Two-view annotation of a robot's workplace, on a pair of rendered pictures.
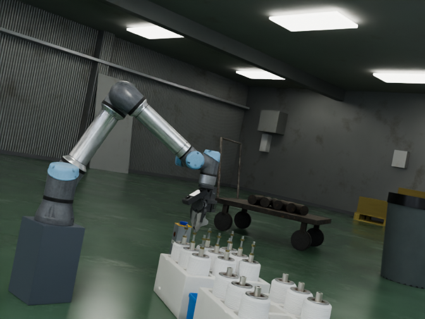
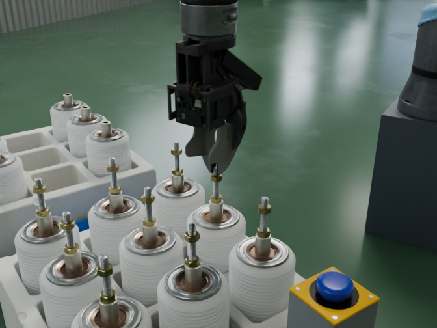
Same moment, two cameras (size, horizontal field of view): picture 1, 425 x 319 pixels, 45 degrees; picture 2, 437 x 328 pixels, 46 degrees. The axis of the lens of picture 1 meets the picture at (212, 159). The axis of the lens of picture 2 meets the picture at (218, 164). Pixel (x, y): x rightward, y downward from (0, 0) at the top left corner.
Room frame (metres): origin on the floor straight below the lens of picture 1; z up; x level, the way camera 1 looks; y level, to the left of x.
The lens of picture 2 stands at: (2.98, -0.15, 0.69)
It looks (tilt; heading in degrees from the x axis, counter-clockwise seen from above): 26 degrees down; 166
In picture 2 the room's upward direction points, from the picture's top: straight up
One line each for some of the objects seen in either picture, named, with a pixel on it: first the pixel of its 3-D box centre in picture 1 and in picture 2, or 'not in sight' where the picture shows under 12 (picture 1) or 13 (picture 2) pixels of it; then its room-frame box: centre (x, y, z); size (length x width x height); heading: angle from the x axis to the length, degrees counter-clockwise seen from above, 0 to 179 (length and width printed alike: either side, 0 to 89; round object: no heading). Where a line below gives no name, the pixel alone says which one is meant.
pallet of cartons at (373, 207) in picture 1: (394, 207); not in sight; (11.02, -4.02, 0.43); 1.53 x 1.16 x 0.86; 45
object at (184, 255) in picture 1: (187, 269); (216, 263); (2.28, 0.02, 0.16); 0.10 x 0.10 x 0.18
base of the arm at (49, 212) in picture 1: (56, 209); (436, 88); (2.03, 0.57, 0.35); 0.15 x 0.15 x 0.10
